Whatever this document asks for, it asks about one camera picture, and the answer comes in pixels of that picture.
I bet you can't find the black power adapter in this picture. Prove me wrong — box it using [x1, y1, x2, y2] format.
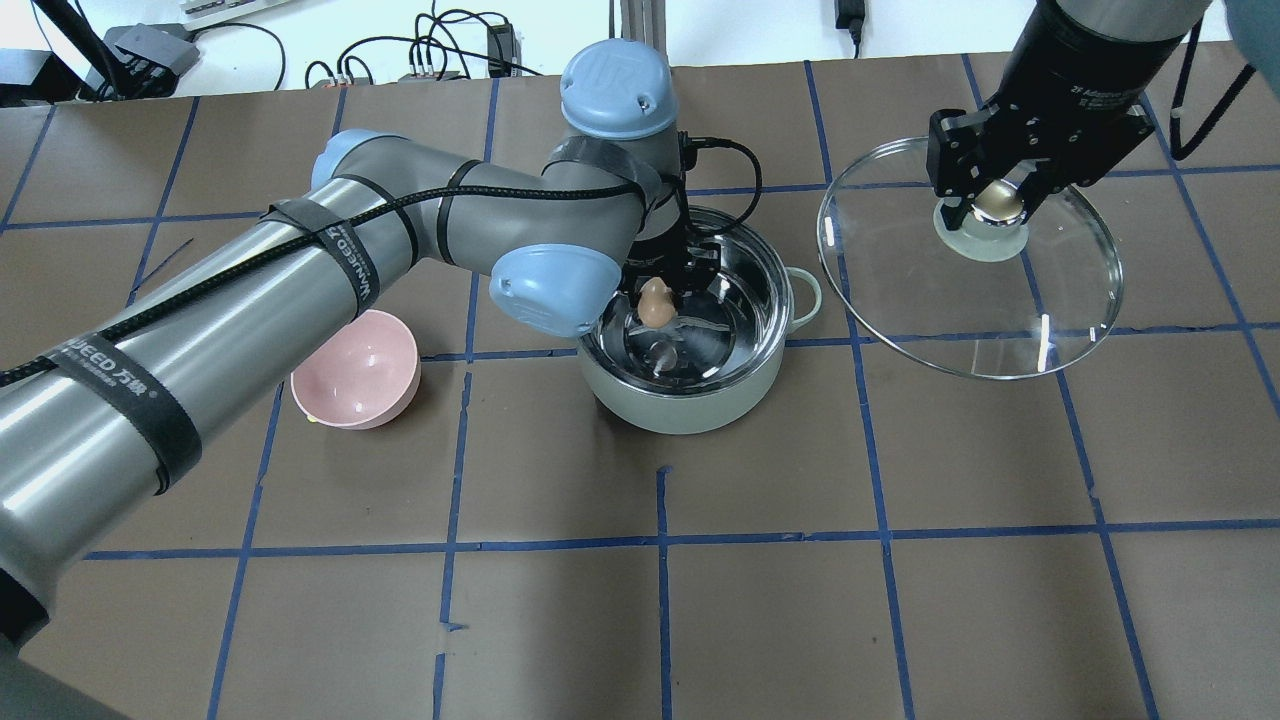
[486, 23, 518, 77]

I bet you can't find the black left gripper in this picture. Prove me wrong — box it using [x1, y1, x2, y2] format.
[620, 179, 721, 309]

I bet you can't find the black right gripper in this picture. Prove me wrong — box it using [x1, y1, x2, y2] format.
[925, 73, 1155, 225]

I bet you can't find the aluminium frame post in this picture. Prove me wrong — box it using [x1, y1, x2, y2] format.
[613, 0, 668, 54]

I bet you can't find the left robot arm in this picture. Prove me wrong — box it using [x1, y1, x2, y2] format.
[1, 38, 681, 650]

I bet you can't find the pale green steel pot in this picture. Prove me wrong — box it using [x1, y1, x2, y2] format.
[579, 208, 823, 436]

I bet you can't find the pink bowl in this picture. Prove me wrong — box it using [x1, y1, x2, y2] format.
[289, 309, 422, 430]

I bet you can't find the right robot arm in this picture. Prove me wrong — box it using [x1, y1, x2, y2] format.
[925, 1, 1208, 232]

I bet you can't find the glass pot lid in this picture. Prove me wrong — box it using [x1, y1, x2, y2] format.
[815, 138, 1124, 380]

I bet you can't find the beige egg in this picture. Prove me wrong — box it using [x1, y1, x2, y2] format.
[635, 275, 678, 329]

